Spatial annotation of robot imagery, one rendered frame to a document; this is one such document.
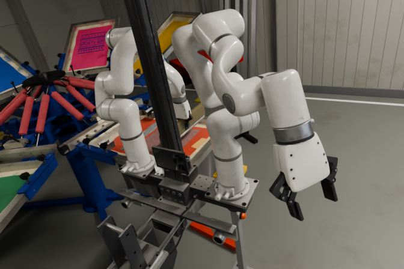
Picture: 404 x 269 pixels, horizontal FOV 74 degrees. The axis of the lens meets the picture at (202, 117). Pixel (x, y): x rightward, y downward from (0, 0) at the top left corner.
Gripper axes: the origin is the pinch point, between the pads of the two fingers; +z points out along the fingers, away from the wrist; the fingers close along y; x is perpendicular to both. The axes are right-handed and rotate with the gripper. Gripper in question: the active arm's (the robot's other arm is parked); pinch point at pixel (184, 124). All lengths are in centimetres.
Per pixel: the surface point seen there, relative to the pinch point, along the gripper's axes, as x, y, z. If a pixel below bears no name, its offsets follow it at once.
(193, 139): 7.6, -1.2, 14.5
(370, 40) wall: 302, 80, 29
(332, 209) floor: 76, 74, 109
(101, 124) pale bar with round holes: -7, -67, 7
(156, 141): -2.3, -23.1, 14.6
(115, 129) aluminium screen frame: -3, -60, 12
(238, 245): -13, 33, 70
